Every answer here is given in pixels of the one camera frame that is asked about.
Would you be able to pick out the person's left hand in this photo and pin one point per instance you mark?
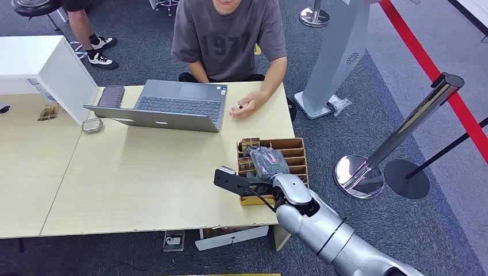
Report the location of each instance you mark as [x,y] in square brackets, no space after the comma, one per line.
[248,104]

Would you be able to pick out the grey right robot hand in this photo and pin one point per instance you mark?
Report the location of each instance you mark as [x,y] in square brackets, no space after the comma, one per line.
[268,162]

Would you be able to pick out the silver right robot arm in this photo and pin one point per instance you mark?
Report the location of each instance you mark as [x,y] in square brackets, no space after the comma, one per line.
[324,228]

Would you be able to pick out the brown patterned card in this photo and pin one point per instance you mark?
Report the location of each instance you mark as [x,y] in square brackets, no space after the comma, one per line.
[249,144]
[246,163]
[48,112]

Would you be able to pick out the wooden slotted card holder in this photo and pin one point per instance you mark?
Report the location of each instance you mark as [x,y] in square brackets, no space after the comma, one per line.
[295,152]

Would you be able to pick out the seated person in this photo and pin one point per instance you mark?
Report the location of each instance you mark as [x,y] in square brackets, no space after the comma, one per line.
[228,42]

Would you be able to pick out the standing person's legs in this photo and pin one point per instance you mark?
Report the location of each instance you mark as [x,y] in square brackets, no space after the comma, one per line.
[85,26]

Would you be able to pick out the black round seat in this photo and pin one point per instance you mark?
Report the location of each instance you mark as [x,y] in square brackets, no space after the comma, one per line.
[292,109]

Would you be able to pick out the grey open laptop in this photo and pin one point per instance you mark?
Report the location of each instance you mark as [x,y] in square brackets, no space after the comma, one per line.
[179,104]

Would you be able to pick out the white flat board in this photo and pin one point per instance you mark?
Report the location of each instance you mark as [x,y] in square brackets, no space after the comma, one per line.
[230,237]

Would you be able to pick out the clear plastic bag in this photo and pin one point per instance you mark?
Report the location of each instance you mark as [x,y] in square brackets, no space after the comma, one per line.
[339,103]

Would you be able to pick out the grey kiosk stand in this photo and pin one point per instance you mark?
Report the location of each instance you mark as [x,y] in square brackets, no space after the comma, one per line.
[335,61]

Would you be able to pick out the chrome round stanchion base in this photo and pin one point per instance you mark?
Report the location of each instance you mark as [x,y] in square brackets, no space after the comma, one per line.
[314,16]

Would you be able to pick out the floor power outlet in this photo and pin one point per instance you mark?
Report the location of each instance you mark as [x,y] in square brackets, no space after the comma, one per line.
[174,240]

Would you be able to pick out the chrome chair base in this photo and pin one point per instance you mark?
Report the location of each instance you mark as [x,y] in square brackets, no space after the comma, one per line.
[167,4]

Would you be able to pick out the small clear lidded container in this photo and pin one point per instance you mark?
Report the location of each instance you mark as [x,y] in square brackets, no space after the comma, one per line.
[92,125]

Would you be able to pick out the red barrier belt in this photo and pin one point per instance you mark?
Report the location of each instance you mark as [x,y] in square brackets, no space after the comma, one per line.
[431,70]

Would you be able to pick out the white cabinet box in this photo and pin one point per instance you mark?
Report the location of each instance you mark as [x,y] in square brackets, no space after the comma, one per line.
[45,64]

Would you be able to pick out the black round stool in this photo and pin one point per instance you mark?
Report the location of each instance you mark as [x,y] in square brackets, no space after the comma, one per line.
[34,7]

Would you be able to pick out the small black object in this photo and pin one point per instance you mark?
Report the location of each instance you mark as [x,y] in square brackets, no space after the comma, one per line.
[4,109]

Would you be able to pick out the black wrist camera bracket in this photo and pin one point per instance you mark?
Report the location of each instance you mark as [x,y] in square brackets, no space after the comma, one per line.
[232,182]

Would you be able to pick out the black stanchion post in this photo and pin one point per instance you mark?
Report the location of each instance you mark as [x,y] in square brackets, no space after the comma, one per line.
[406,179]

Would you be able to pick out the chrome stanchion post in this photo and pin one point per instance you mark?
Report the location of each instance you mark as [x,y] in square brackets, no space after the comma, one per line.
[404,129]

